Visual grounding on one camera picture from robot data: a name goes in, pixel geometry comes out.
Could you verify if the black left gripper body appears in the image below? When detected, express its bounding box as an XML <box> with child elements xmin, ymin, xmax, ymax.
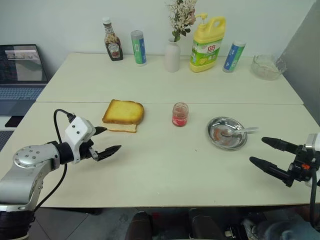
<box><xmin>79</xmin><ymin>139</ymin><xmax>101</xmax><ymax>162</ymax></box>

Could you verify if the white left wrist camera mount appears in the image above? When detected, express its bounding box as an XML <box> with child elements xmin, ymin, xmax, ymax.
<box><xmin>64</xmin><ymin>116</ymin><xmax>97</xmax><ymax>165</ymax></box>

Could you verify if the yellow dish soap pump bottle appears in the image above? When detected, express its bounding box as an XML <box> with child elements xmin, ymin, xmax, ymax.
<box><xmin>188</xmin><ymin>12</ymin><xmax>227</xmax><ymax>74</ymax></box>

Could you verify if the ketchup bottle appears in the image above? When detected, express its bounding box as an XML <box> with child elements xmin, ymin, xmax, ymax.
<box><xmin>102</xmin><ymin>16</ymin><xmax>124</xmax><ymax>62</ymax></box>

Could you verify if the metal spoon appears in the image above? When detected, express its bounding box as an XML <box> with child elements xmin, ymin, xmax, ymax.
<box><xmin>220</xmin><ymin>126</ymin><xmax>260</xmax><ymax>137</ymax></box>

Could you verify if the grey open laptop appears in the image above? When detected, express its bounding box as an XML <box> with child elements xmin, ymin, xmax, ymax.
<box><xmin>0</xmin><ymin>44</ymin><xmax>50</xmax><ymax>117</ymax></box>

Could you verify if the dark brown rounded shape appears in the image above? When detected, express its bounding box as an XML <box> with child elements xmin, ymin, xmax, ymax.
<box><xmin>124</xmin><ymin>210</ymin><xmax>154</xmax><ymax>240</ymax></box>

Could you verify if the white ceramic vase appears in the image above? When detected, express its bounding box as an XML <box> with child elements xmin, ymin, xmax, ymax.
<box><xmin>163</xmin><ymin>37</ymin><xmax>182</xmax><ymax>74</ymax></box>

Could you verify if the clear glass bowl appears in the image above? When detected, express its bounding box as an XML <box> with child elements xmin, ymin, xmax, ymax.
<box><xmin>250</xmin><ymin>53</ymin><xmax>287</xmax><ymax>81</ymax></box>

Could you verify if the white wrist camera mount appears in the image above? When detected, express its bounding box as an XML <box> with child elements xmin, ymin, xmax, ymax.
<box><xmin>64</xmin><ymin>116</ymin><xmax>97</xmax><ymax>165</ymax></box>
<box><xmin>303</xmin><ymin>133</ymin><xmax>320</xmax><ymax>153</ymax></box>

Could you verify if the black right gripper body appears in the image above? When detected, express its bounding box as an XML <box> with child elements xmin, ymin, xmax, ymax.
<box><xmin>287</xmin><ymin>144</ymin><xmax>320</xmax><ymax>188</ymax></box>

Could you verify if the golden toasted bread slice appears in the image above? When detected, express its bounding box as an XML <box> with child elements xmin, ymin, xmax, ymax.
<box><xmin>101</xmin><ymin>99</ymin><xmax>146</xmax><ymax>126</ymax></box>

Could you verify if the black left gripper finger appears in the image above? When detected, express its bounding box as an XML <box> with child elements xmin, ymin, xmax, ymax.
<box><xmin>96</xmin><ymin>144</ymin><xmax>122</xmax><ymax>162</ymax></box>
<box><xmin>94</xmin><ymin>126</ymin><xmax>108</xmax><ymax>137</ymax></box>

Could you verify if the black rounded shape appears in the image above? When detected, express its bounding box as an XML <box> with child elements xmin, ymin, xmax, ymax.
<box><xmin>188</xmin><ymin>207</ymin><xmax>224</xmax><ymax>240</ymax></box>

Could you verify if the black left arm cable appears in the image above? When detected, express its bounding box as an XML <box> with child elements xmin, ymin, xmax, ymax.
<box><xmin>34</xmin><ymin>108</ymin><xmax>76</xmax><ymax>212</ymax></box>

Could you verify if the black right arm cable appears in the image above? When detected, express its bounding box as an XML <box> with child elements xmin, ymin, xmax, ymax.
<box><xmin>309</xmin><ymin>164</ymin><xmax>320</xmax><ymax>229</ymax></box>

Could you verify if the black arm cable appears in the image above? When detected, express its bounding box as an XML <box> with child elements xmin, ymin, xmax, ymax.
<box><xmin>34</xmin><ymin>108</ymin><xmax>76</xmax><ymax>212</ymax></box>
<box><xmin>309</xmin><ymin>164</ymin><xmax>320</xmax><ymax>229</ymax></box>

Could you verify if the dried flower bouquet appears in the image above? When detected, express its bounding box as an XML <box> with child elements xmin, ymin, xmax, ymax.
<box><xmin>164</xmin><ymin>0</ymin><xmax>199</xmax><ymax>43</ymax></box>

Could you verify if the red-labelled glass jam jar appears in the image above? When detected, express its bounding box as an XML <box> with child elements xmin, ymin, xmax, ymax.
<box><xmin>171</xmin><ymin>101</ymin><xmax>190</xmax><ymax>128</ymax></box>

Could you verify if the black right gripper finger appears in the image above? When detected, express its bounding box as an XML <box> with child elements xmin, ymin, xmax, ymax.
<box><xmin>249</xmin><ymin>156</ymin><xmax>294</xmax><ymax>187</ymax></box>
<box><xmin>261</xmin><ymin>136</ymin><xmax>300</xmax><ymax>154</ymax></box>

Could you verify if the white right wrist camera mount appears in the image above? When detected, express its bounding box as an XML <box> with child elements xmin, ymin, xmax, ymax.
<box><xmin>303</xmin><ymin>133</ymin><xmax>320</xmax><ymax>153</ymax></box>

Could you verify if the round metal plate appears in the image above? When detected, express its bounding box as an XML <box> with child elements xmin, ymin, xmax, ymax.
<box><xmin>206</xmin><ymin>115</ymin><xmax>249</xmax><ymax>152</ymax></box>

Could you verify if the blue-green cylindrical canister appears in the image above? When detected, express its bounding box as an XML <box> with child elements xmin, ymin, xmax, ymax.
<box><xmin>222</xmin><ymin>41</ymin><xmax>247</xmax><ymax>74</ymax></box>
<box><xmin>130</xmin><ymin>30</ymin><xmax>147</xmax><ymax>67</ymax></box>

